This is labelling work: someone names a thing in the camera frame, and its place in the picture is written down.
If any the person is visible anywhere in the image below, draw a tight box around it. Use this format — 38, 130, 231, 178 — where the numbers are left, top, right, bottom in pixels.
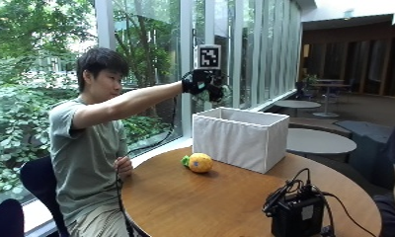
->
48, 46, 184, 237

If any white marker cube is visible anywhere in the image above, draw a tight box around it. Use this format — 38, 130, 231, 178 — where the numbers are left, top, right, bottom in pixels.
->
194, 43, 223, 71

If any white fabric storage box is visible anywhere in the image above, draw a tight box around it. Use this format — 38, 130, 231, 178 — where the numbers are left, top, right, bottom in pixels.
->
191, 106, 291, 175

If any yellow plush pineapple toy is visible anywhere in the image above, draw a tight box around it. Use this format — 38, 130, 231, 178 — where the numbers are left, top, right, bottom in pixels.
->
180, 152, 215, 174

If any dark blue chair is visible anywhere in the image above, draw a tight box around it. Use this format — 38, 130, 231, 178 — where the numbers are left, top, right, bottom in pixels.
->
0, 197, 27, 237
19, 155, 70, 237

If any round grey table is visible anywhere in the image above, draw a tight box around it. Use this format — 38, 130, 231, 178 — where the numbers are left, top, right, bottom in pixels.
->
286, 127, 357, 156
274, 99, 323, 118

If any tall round brown table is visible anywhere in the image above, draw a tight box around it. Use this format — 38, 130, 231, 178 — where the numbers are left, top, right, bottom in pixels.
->
310, 82, 352, 119

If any dark blue armchair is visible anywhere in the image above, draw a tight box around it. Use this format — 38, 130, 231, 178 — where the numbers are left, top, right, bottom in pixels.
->
333, 119, 395, 189

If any black electronic box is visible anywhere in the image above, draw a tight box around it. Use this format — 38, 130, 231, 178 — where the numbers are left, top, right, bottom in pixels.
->
270, 193, 327, 237

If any black glove cable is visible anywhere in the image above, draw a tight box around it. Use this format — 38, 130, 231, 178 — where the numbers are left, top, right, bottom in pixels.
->
114, 95, 179, 237

